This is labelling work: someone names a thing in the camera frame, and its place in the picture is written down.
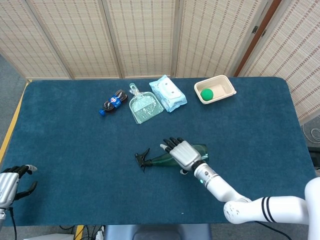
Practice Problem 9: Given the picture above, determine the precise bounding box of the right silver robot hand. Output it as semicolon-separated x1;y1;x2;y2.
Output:
159;136;202;175

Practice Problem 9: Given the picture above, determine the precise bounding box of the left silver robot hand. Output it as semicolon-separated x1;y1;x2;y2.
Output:
0;164;39;209

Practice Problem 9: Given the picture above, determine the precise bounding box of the green spray bottle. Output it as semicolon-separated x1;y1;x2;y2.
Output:
134;143;210;173

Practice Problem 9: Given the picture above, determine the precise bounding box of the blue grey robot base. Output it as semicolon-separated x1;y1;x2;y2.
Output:
103;223;212;240

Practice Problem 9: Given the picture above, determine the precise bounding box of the cola bottle with blue cap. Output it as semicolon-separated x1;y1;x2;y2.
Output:
98;89;129;118

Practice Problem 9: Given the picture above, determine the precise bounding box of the yellow floor tape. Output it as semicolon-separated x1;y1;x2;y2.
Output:
0;79;33;165

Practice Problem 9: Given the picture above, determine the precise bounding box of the pale green dustpan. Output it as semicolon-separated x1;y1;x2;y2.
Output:
128;82;165;125

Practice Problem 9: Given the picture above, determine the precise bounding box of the green ball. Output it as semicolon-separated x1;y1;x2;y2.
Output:
200;88;215;102

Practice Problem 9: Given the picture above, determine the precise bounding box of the light blue wet wipes pack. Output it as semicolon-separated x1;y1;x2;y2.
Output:
148;74;188;113

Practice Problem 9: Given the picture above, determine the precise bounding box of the blue carpet table mat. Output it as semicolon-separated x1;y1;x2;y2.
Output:
0;76;318;227

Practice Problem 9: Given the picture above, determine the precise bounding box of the beige plastic container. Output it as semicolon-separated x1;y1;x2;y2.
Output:
193;74;237;105

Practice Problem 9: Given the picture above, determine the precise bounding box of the wide bamboo folding screen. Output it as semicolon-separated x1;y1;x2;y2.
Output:
0;0;269;80

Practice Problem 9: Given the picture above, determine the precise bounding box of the narrow bamboo folding screen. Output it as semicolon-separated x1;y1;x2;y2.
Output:
238;0;320;124

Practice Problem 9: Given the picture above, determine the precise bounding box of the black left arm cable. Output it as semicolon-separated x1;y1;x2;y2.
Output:
8;206;18;240

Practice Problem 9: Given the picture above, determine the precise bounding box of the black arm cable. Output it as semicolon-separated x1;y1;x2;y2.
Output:
8;206;18;240
254;220;293;240

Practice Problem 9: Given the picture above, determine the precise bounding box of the black floor cable bundle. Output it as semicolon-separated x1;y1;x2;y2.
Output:
59;224;106;240

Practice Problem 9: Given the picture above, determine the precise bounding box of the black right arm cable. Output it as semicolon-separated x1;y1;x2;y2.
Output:
254;220;293;240

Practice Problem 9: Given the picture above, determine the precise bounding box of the white coiled cable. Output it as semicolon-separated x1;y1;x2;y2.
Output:
302;122;320;145

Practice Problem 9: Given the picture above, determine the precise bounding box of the brown wooden post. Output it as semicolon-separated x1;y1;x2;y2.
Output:
233;0;283;77

